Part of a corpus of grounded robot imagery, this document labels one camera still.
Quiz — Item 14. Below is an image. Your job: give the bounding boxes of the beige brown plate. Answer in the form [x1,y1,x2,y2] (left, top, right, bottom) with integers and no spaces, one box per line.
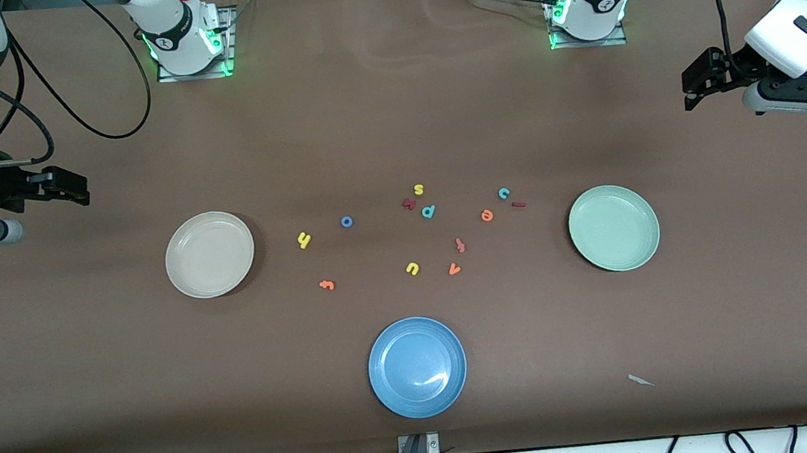
[160,207,260,304]

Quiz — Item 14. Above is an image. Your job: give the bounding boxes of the pale green plate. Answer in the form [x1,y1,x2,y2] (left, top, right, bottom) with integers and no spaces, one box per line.
[565,180,665,278]

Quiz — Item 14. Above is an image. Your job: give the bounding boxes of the brown table cover sheet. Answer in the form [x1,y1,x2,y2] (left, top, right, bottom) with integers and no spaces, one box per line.
[0,0,807,453]

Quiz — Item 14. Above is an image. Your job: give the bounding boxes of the blue plate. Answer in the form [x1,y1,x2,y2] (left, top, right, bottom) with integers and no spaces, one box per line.
[363,312,473,424]

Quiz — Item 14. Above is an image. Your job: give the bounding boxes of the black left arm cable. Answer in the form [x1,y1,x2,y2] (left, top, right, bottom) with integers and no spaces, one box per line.
[715,0,753,84]

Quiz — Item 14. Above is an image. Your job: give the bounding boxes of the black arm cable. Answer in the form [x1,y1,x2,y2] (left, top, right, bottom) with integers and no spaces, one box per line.
[0,0,159,169]
[715,0,753,84]

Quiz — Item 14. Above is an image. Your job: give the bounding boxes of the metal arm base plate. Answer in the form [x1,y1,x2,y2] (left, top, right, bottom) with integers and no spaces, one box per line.
[543,0,629,54]
[150,4,241,85]

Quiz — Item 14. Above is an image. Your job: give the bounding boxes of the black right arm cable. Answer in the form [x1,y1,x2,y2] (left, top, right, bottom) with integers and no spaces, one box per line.
[0,0,159,169]

